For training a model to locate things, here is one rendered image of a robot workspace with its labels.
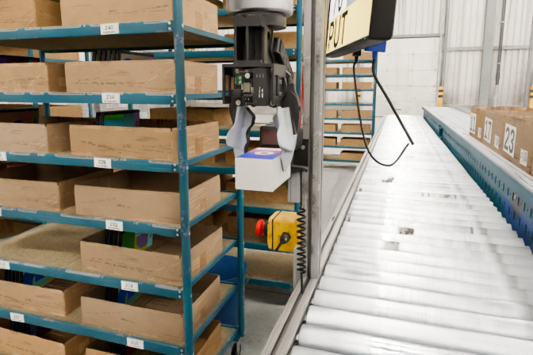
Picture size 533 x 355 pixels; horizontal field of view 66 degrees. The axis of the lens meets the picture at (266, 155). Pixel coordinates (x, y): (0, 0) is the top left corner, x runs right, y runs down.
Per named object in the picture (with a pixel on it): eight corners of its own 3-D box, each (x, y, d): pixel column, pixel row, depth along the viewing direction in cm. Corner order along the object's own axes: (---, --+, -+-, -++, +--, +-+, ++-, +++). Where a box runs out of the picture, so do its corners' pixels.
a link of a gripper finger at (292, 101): (273, 139, 58) (258, 80, 58) (276, 138, 60) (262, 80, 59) (304, 132, 57) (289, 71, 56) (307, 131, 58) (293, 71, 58)
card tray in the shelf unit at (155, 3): (60, 29, 128) (57, -5, 127) (123, 40, 157) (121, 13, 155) (172, 22, 115) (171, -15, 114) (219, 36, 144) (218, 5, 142)
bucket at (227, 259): (174, 333, 195) (171, 276, 190) (203, 301, 224) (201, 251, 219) (235, 345, 185) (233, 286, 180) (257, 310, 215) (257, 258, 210)
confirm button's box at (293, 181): (293, 194, 94) (293, 165, 93) (306, 195, 93) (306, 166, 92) (285, 202, 87) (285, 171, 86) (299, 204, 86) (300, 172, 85)
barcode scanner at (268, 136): (254, 175, 77) (257, 120, 77) (273, 171, 89) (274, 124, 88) (289, 177, 75) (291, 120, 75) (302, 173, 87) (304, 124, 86)
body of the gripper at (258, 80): (220, 109, 54) (218, 13, 52) (243, 106, 62) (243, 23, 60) (276, 110, 51) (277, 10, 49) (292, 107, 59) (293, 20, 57)
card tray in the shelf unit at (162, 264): (80, 267, 142) (78, 240, 140) (136, 238, 170) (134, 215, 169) (181, 286, 129) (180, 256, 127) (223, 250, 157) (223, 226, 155)
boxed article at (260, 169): (235, 188, 57) (234, 157, 57) (258, 174, 67) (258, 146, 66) (272, 192, 56) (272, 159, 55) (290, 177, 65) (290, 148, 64)
